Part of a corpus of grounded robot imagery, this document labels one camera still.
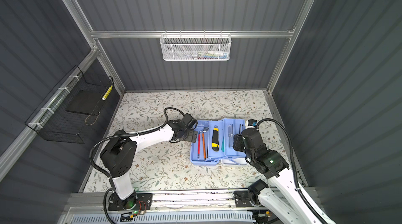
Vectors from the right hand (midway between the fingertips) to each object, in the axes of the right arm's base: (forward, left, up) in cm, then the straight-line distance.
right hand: (239, 138), depth 74 cm
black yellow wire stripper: (+1, +11, -10) cm, 15 cm away
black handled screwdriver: (+10, -3, -8) cm, 13 cm away
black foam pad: (+13, +73, +13) cm, 76 cm away
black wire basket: (+8, +79, +13) cm, 81 cm away
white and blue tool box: (+12, +4, -9) cm, 15 cm away
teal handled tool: (0, +8, -11) cm, 13 cm away
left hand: (+10, +27, -14) cm, 32 cm away
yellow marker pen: (+18, +68, +11) cm, 71 cm away
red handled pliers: (+5, +18, -17) cm, 25 cm away
